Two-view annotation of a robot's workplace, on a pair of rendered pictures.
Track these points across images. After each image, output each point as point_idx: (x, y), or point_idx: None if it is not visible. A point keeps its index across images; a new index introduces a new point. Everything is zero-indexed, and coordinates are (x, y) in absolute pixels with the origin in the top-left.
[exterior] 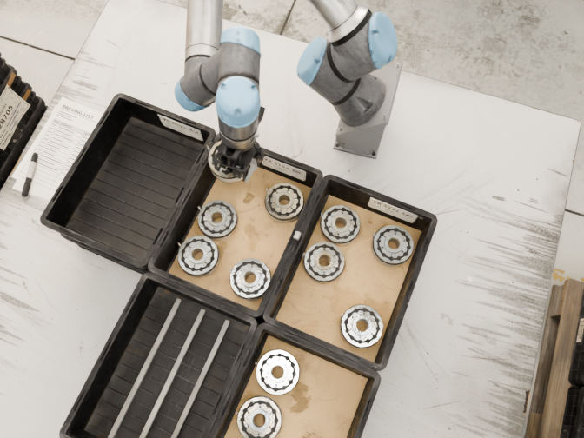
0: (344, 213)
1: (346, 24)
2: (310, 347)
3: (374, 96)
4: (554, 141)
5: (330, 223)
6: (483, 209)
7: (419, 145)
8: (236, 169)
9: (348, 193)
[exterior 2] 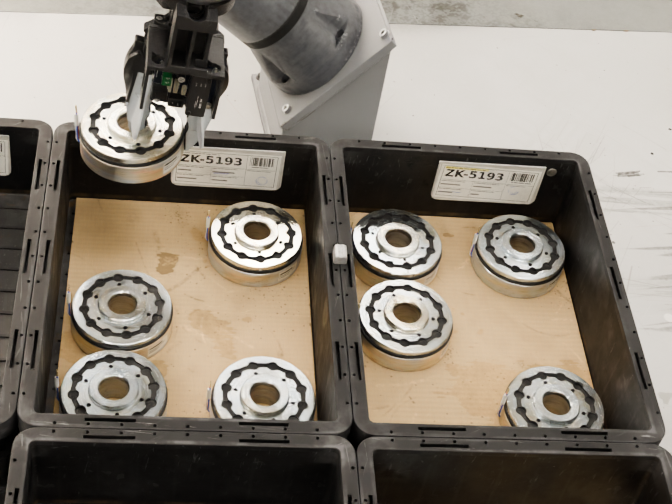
0: (394, 221)
1: None
2: (495, 448)
3: (344, 8)
4: (658, 68)
5: (378, 246)
6: (615, 197)
7: (437, 128)
8: (206, 73)
9: (387, 177)
